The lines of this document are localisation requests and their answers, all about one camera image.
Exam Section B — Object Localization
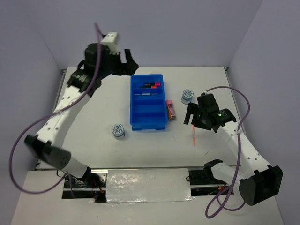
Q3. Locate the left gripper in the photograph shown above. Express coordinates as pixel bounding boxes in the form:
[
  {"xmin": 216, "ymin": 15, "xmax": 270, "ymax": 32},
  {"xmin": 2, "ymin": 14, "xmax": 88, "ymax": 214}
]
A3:
[{"xmin": 98, "ymin": 49, "xmax": 139, "ymax": 79}]

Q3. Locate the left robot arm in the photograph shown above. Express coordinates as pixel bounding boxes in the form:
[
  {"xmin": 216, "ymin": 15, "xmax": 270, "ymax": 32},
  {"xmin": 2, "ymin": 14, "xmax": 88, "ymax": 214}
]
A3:
[{"xmin": 24, "ymin": 43, "xmax": 139, "ymax": 187}]

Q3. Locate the orange thin pen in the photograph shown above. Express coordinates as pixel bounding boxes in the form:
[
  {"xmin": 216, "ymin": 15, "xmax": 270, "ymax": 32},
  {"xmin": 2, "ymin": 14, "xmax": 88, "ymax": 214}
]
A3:
[{"xmin": 192, "ymin": 125, "xmax": 196, "ymax": 147}]

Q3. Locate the pink capped black highlighter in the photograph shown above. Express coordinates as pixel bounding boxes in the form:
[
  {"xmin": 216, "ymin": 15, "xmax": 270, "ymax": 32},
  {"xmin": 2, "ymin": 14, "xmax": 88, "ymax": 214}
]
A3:
[{"xmin": 143, "ymin": 82, "xmax": 161, "ymax": 87}]

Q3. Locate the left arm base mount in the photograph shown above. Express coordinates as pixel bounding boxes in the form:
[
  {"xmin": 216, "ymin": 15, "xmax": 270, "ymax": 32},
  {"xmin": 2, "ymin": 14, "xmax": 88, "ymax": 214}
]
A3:
[{"xmin": 61, "ymin": 172, "xmax": 107, "ymax": 203}]

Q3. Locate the orange capped black highlighter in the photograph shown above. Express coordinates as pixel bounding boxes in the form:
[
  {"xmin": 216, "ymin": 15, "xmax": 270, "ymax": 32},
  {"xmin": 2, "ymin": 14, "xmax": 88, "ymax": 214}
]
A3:
[{"xmin": 140, "ymin": 86, "xmax": 157, "ymax": 89}]

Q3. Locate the left blue tape roll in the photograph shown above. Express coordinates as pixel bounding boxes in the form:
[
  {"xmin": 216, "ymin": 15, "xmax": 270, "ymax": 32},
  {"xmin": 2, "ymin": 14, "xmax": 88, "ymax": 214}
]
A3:
[{"xmin": 111, "ymin": 124, "xmax": 125, "ymax": 140}]

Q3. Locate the blue tape roll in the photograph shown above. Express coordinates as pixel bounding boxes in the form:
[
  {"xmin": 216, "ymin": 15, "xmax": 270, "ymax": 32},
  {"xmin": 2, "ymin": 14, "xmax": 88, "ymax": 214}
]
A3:
[
  {"xmin": 181, "ymin": 89, "xmax": 194, "ymax": 105},
  {"xmin": 111, "ymin": 124, "xmax": 125, "ymax": 140}
]

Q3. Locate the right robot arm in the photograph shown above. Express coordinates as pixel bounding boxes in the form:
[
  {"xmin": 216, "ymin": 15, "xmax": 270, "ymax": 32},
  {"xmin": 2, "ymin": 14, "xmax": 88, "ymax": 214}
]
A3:
[{"xmin": 184, "ymin": 93, "xmax": 283, "ymax": 206}]

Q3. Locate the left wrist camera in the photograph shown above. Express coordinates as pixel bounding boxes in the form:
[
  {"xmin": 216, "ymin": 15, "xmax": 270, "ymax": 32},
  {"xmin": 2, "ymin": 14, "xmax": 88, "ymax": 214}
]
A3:
[{"xmin": 101, "ymin": 32, "xmax": 119, "ymax": 53}]

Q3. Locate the right blue tape roll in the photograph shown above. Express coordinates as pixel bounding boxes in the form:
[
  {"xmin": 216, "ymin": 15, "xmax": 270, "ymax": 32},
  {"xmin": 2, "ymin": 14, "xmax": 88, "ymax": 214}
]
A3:
[{"xmin": 181, "ymin": 89, "xmax": 194, "ymax": 105}]

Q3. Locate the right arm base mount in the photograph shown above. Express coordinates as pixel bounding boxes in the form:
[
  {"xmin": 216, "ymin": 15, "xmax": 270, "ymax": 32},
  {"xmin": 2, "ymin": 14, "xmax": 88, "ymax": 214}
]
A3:
[{"xmin": 186, "ymin": 170, "xmax": 229, "ymax": 196}]

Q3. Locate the blue plastic compartment tray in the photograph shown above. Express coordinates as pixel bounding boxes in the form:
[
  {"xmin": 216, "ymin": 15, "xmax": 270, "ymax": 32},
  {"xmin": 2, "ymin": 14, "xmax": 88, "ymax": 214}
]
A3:
[{"xmin": 130, "ymin": 74, "xmax": 168, "ymax": 131}]

